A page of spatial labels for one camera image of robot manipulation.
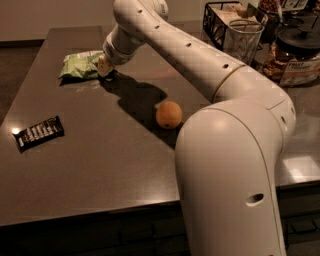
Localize green jalapeno chip bag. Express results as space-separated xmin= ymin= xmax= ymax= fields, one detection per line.
xmin=59 ymin=50 xmax=104 ymax=80

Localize wire mesh cup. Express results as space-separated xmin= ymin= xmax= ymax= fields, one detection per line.
xmin=223 ymin=19 xmax=264 ymax=65

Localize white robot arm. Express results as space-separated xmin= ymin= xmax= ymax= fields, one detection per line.
xmin=103 ymin=0 xmax=296 ymax=256

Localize dark jar at back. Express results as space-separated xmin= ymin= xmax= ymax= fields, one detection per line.
xmin=258 ymin=0 xmax=282 ymax=43

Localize orange fruit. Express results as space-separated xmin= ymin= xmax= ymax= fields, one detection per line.
xmin=156 ymin=101 xmax=182 ymax=129

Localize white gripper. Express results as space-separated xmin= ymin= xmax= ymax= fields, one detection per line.
xmin=97 ymin=25 xmax=144 ymax=77

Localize black snack bar wrapper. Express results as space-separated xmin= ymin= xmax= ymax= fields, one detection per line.
xmin=13 ymin=116 xmax=64 ymax=152

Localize black wire basket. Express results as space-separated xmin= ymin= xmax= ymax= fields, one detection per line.
xmin=203 ymin=1 xmax=268 ymax=50

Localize glass snack jar black lid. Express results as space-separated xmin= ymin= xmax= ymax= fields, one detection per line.
xmin=263 ymin=27 xmax=320 ymax=87

